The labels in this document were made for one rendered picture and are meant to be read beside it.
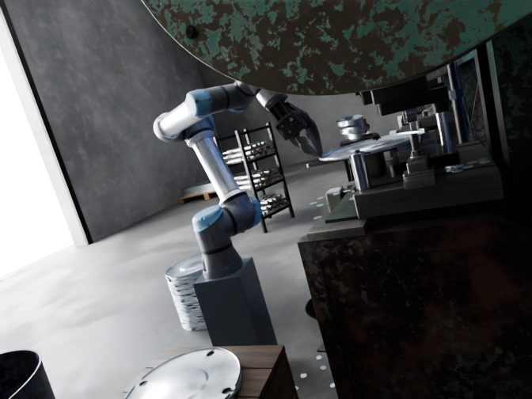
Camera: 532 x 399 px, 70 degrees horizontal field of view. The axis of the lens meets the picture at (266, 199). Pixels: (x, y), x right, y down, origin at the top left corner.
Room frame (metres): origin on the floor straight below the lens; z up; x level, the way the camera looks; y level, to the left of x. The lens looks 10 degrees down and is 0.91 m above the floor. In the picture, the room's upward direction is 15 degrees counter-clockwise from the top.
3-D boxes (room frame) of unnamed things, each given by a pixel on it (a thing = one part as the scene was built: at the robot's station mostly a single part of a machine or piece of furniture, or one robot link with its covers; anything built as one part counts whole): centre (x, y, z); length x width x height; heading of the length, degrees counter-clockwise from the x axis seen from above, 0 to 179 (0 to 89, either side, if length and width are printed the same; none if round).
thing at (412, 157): (0.84, -0.36, 0.76); 0.17 x 0.06 x 0.10; 153
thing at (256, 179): (3.60, 0.05, 0.48); 0.46 x 0.43 x 0.95; 43
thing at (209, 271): (1.34, 0.22, 0.50); 0.15 x 0.15 x 0.10
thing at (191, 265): (1.96, 0.48, 0.31); 0.29 x 0.29 x 0.01
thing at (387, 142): (1.05, -0.32, 0.78); 0.29 x 0.29 x 0.01
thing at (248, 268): (1.34, 0.22, 0.23); 0.18 x 0.18 x 0.45; 74
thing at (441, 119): (0.89, -0.45, 0.81); 0.02 x 0.02 x 0.14
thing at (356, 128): (4.03, -1.13, 0.40); 0.45 x 0.40 x 0.79; 165
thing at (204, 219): (1.34, 0.21, 0.62); 0.13 x 0.12 x 0.14; 124
